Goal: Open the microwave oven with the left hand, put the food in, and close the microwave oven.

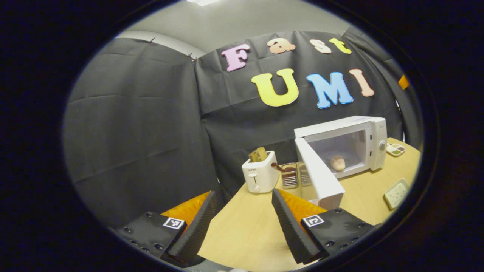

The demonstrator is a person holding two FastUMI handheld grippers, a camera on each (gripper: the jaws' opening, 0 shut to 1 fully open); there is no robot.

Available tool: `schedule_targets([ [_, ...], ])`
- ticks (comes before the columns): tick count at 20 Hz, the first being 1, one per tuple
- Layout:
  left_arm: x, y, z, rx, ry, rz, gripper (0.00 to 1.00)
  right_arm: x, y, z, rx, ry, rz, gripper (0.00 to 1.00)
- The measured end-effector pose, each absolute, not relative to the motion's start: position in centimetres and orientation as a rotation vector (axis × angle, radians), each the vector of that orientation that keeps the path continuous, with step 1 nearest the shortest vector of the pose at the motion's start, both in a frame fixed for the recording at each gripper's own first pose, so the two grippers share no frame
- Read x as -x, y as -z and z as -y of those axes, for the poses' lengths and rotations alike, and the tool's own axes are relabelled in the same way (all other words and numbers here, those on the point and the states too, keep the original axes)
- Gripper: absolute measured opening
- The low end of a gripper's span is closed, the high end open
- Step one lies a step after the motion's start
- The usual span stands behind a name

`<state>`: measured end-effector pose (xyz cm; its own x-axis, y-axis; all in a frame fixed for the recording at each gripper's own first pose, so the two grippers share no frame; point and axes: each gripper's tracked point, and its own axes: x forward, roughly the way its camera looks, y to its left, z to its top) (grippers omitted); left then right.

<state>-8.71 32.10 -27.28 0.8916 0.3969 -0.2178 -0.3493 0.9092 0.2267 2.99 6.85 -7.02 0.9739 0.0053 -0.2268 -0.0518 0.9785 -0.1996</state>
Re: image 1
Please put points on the pale green tray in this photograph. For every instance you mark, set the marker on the pale green tray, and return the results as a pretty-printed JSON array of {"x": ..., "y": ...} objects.
[{"x": 396, "y": 194}]

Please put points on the round bread bun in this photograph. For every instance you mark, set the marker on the round bread bun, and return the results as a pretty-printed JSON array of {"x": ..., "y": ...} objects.
[{"x": 337, "y": 163}]

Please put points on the black backdrop cloth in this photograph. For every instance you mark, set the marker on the black backdrop cloth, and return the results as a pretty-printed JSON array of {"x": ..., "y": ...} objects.
[{"x": 132, "y": 132}]

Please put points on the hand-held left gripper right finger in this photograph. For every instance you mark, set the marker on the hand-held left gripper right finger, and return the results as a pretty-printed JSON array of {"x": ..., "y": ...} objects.
[{"x": 291, "y": 230}]

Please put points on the white toaster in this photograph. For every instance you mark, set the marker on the white toaster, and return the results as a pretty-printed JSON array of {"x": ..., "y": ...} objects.
[{"x": 259, "y": 177}]

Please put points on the white divided plate with grains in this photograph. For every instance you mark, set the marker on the white divided plate with grains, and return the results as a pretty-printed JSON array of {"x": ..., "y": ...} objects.
[{"x": 396, "y": 150}]

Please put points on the ceiling light panel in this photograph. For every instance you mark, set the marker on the ceiling light panel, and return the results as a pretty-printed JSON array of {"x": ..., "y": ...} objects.
[{"x": 204, "y": 2}]

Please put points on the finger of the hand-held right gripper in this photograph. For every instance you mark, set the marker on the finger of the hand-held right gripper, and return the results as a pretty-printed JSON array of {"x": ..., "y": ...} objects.
[{"x": 404, "y": 82}]

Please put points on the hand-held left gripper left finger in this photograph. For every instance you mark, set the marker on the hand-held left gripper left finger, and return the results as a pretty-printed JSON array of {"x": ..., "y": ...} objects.
[{"x": 194, "y": 232}]

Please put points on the white microwave oven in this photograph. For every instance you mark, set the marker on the white microwave oven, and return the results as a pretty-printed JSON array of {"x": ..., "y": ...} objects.
[{"x": 374, "y": 143}]

